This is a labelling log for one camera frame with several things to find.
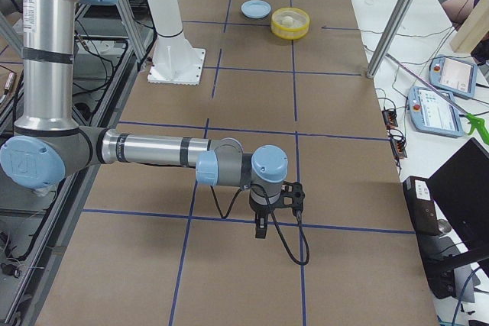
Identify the light blue plate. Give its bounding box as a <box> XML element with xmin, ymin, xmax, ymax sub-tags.
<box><xmin>241</xmin><ymin>0</ymin><xmax>271</xmax><ymax>19</ymax></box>

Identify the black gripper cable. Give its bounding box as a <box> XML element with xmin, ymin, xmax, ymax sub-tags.
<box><xmin>211</xmin><ymin>182</ymin><xmax>309</xmax><ymax>265</ymax></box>

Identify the blue teach pendant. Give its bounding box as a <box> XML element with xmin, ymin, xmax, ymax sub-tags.
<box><xmin>429</xmin><ymin>55</ymin><xmax>477</xmax><ymax>99</ymax></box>
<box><xmin>408</xmin><ymin>86</ymin><xmax>465</xmax><ymax>137</ymax></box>

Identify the yellow round steamer basket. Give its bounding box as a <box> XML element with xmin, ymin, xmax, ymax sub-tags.
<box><xmin>270</xmin><ymin>7</ymin><xmax>310</xmax><ymax>40</ymax></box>

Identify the white steamed bun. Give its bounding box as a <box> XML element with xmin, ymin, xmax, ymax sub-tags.
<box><xmin>281</xmin><ymin>15</ymin><xmax>295</xmax><ymax>28</ymax></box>

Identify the far blue teach pendant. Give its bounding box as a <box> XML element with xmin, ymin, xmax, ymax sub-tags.
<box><xmin>429</xmin><ymin>55</ymin><xmax>477</xmax><ymax>99</ymax></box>

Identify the black laptop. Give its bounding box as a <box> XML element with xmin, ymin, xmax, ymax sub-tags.
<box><xmin>403</xmin><ymin>138</ymin><xmax>488</xmax><ymax>302</ymax></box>

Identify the reacher grabber tool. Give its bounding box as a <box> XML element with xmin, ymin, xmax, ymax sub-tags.
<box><xmin>385</xmin><ymin>53</ymin><xmax>489</xmax><ymax>137</ymax></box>

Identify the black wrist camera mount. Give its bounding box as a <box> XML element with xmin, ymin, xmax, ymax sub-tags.
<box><xmin>274</xmin><ymin>181</ymin><xmax>305</xmax><ymax>219</ymax></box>

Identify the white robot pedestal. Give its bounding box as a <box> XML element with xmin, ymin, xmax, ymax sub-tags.
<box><xmin>147</xmin><ymin>0</ymin><xmax>206</xmax><ymax>86</ymax></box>

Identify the near blue teach pendant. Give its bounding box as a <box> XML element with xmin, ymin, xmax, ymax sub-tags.
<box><xmin>408</xmin><ymin>86</ymin><xmax>465</xmax><ymax>137</ymax></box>

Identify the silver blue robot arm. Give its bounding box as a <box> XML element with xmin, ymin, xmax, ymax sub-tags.
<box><xmin>1</xmin><ymin>0</ymin><xmax>291</xmax><ymax>238</ymax></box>

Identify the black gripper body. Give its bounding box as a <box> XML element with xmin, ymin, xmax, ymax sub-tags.
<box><xmin>250</xmin><ymin>200</ymin><xmax>273</xmax><ymax>227</ymax></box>

